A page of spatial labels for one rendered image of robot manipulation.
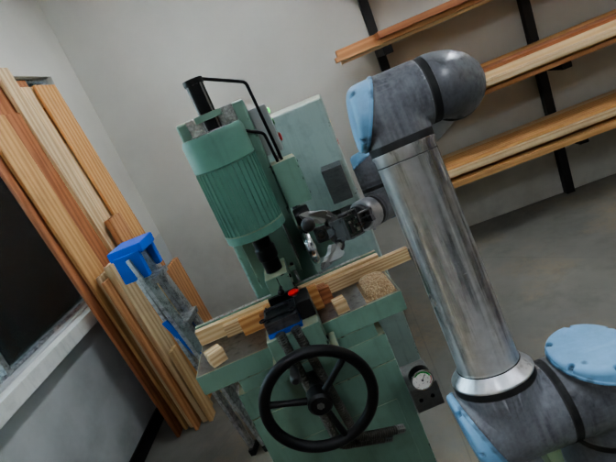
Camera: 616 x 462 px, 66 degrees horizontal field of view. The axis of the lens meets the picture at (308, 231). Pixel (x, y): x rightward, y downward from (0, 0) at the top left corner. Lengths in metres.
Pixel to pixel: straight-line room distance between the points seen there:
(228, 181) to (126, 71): 2.64
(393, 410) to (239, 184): 0.78
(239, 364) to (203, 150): 0.57
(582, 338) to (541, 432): 0.19
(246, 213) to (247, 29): 2.47
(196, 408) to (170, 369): 0.28
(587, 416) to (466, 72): 0.61
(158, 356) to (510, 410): 2.13
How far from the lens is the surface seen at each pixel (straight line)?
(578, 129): 3.59
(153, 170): 3.83
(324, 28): 3.57
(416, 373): 1.35
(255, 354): 1.31
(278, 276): 1.35
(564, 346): 1.00
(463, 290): 0.84
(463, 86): 0.85
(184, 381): 2.83
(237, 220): 1.27
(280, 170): 1.49
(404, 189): 0.81
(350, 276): 1.42
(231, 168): 1.24
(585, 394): 0.97
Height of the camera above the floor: 1.49
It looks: 16 degrees down
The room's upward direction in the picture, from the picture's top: 23 degrees counter-clockwise
